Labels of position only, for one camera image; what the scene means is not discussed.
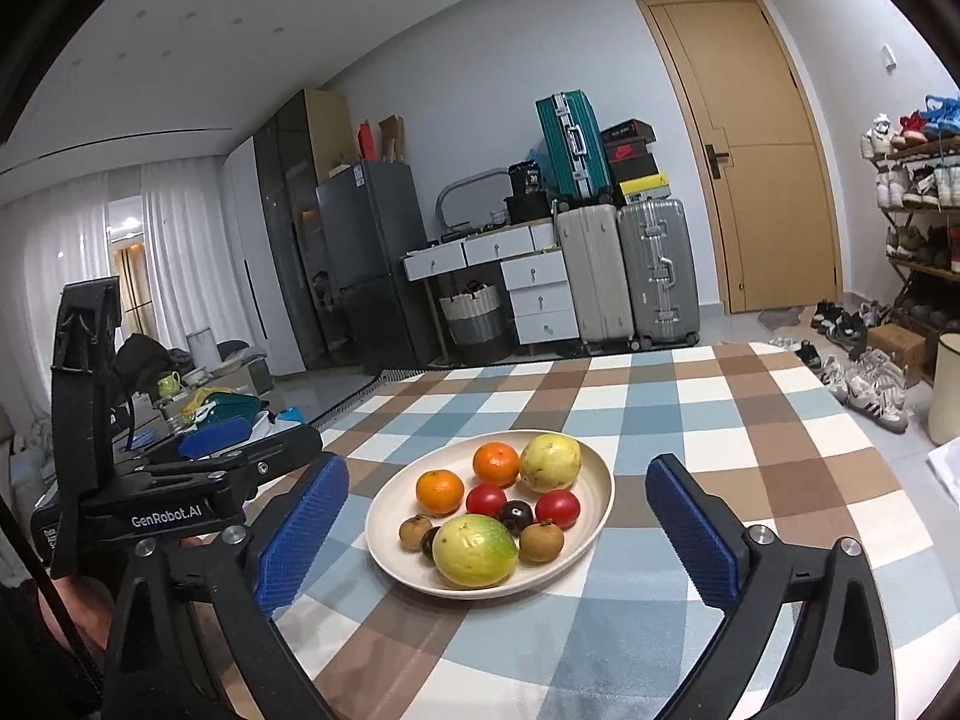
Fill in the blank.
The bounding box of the green yellow guava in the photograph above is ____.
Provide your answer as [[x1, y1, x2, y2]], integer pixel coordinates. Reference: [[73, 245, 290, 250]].
[[519, 433, 581, 494]]

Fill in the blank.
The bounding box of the red tomato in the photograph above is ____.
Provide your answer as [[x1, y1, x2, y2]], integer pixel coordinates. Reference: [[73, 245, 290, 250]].
[[466, 483, 508, 518], [534, 489, 581, 530]]

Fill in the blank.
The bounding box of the white curtain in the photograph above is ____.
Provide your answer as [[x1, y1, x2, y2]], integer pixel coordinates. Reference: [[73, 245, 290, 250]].
[[2, 158, 252, 433]]

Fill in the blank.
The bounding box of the large yellow guava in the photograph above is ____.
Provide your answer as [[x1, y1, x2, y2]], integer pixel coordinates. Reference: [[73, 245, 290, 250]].
[[431, 514, 519, 590]]

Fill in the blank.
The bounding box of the checkered tablecloth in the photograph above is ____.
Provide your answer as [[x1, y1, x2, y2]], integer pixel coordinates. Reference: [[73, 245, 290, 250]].
[[275, 343, 958, 718]]

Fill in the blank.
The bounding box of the teal suitcase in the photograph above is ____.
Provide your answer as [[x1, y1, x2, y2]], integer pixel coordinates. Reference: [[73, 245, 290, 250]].
[[535, 89, 612, 200]]

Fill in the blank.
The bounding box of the silver suitcase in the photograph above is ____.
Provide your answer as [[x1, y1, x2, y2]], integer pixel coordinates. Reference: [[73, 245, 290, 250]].
[[617, 199, 700, 349]]

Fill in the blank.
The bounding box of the person left hand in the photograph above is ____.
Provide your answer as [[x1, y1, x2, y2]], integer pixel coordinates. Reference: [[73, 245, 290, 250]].
[[52, 577, 114, 658]]

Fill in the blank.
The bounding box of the white basin with items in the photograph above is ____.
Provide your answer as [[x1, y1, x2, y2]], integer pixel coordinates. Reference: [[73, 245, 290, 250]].
[[181, 387, 263, 427]]

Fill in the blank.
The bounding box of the cream round plate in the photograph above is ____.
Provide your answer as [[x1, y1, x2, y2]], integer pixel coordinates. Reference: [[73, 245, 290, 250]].
[[364, 429, 615, 600]]

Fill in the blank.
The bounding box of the dark tall cabinet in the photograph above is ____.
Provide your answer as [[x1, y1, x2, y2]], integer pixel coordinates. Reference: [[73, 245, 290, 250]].
[[254, 89, 358, 371]]

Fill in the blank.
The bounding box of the cream trash bin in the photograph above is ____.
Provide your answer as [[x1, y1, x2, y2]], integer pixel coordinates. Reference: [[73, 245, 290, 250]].
[[928, 332, 960, 445]]

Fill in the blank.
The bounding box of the dark plum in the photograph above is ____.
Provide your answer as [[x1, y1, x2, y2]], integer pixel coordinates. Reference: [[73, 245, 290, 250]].
[[496, 500, 535, 538], [420, 527, 439, 562]]

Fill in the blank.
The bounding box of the large orange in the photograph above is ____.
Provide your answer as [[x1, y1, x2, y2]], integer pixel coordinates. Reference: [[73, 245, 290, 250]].
[[415, 470, 466, 517]]

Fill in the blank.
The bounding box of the white drawer desk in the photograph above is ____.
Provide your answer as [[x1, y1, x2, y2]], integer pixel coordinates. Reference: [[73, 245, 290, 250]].
[[402, 220, 581, 346]]

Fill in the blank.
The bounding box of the beige suitcase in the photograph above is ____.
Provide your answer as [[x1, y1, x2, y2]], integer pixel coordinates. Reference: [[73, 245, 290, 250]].
[[555, 203, 636, 346]]

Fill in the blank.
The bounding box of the brown round pear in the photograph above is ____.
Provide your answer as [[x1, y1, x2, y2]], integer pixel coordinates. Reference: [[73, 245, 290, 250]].
[[398, 515, 433, 551]]

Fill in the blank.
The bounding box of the stack of shoe boxes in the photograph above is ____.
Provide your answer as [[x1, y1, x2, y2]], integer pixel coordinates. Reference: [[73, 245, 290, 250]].
[[601, 119, 669, 202]]

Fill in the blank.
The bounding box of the wooden shoe rack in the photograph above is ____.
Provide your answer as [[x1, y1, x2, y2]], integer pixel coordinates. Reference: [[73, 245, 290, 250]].
[[859, 94, 958, 382]]

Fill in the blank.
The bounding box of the woven laundry basket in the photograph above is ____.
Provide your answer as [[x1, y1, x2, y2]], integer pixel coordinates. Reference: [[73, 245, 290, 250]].
[[439, 281, 511, 366]]

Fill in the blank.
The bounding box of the white plastic bag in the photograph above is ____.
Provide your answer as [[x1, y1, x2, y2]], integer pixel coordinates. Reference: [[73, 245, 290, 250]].
[[928, 439, 960, 507]]

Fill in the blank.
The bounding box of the small orange mandarin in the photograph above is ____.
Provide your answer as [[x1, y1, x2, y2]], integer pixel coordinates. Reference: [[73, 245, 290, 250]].
[[472, 442, 521, 488]]

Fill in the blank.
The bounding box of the wooden door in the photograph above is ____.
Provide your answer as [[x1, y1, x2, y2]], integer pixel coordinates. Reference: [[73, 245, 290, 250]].
[[640, 0, 843, 314]]

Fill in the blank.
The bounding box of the black refrigerator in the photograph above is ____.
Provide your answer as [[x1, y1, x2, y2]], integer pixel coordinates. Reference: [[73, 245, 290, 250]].
[[317, 160, 439, 371]]

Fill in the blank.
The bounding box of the cardboard box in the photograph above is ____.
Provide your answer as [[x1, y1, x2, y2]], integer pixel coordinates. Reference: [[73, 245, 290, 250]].
[[867, 323, 926, 387]]

